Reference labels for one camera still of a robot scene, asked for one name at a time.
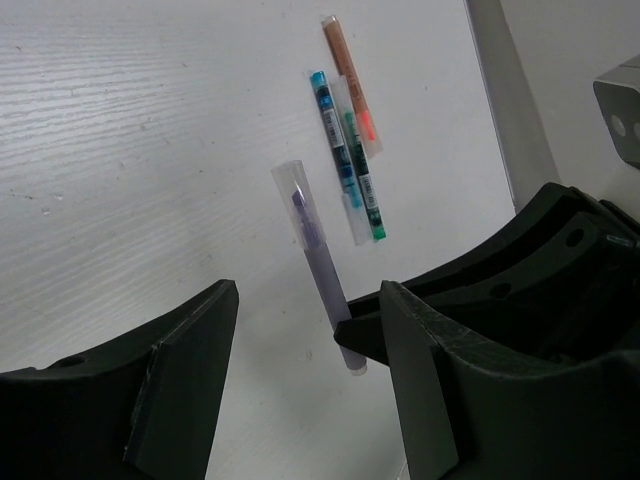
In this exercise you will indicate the blue gel pen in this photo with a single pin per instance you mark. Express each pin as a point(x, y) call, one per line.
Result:
point(335, 136)

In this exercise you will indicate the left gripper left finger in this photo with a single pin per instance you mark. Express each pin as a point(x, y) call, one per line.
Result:
point(144, 405)

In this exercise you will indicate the orange highlighter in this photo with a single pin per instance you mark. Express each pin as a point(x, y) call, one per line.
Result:
point(345, 67)

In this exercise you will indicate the purple highlighter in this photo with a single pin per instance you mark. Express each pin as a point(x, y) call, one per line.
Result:
point(296, 194)

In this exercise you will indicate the green gel pen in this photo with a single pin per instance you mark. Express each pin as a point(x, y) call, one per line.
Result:
point(349, 125)

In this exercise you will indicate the right aluminium rail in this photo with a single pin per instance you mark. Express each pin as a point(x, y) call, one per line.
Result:
point(523, 144)

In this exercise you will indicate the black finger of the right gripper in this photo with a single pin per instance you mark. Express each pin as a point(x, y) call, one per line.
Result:
point(557, 288)

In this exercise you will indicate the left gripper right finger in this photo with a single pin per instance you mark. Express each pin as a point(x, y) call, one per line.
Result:
point(471, 408)

